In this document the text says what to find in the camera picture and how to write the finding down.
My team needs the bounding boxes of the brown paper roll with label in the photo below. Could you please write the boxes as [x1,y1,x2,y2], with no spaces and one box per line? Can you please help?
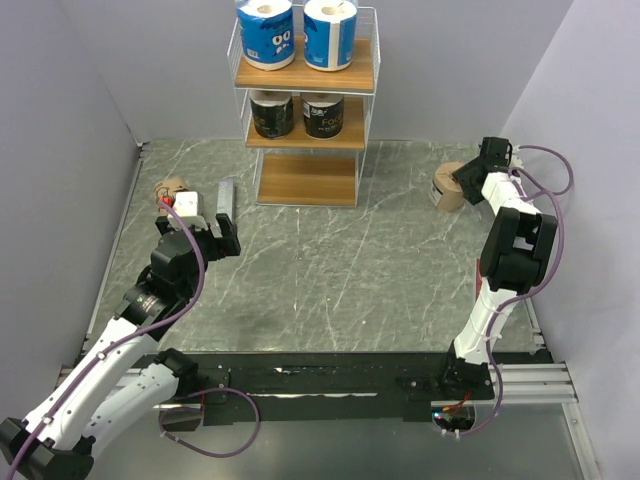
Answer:
[429,162,465,213]

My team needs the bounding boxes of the brown paper roll with drawing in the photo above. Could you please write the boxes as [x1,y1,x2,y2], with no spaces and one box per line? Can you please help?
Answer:
[153,177,190,216]

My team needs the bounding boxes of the black-wrapped paper roll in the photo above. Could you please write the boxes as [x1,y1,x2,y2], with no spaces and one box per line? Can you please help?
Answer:
[300,92,345,139]
[249,89,294,139]

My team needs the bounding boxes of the blue-wrapped paper towel roll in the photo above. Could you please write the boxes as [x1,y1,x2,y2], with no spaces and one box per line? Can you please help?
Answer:
[303,0,358,72]

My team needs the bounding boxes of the blue cartoon paper towel roll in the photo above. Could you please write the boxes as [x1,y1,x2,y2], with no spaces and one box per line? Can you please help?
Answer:
[235,0,295,71]

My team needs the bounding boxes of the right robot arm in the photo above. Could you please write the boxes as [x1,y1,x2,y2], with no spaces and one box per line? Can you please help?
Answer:
[437,137,558,399]

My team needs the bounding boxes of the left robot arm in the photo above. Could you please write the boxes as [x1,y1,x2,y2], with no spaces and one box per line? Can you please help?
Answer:
[1,214,241,479]

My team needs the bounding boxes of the silver Protefix box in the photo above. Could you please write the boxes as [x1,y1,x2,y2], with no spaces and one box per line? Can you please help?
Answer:
[216,177,236,221]

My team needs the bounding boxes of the red and silver box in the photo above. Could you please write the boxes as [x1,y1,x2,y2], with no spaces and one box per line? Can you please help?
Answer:
[473,258,483,300]

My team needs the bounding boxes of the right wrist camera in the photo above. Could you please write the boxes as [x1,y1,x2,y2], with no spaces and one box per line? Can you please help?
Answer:
[508,145,524,171]

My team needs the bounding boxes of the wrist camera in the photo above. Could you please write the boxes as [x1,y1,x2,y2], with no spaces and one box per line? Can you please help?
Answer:
[158,191,209,231]
[508,145,524,171]

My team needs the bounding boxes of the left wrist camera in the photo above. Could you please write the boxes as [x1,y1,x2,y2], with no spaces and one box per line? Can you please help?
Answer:
[158,191,209,231]

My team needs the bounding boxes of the wire shelf with wooden boards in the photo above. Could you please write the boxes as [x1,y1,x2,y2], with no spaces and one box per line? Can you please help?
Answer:
[227,2,382,209]

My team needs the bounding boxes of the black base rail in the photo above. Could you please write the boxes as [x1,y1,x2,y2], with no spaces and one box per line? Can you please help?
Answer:
[74,349,554,426]

